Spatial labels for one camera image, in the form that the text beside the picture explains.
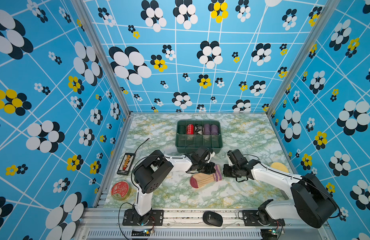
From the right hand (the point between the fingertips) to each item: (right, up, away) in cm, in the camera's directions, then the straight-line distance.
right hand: (224, 171), depth 89 cm
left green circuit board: (-42, -24, -19) cm, 52 cm away
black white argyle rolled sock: (-15, +26, +13) cm, 32 cm away
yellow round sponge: (+34, +3, 0) cm, 34 cm away
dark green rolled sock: (-26, +25, +14) cm, 39 cm away
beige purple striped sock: (-15, -3, -4) cm, 16 cm away
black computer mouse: (-10, -18, -17) cm, 26 cm away
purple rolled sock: (-9, +26, +14) cm, 30 cm away
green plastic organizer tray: (-20, +21, +12) cm, 31 cm away
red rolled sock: (-20, +26, +13) cm, 35 cm away
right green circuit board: (+18, -25, -18) cm, 35 cm away
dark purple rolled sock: (-4, +25, +13) cm, 29 cm away
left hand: (-5, 0, -1) cm, 5 cm away
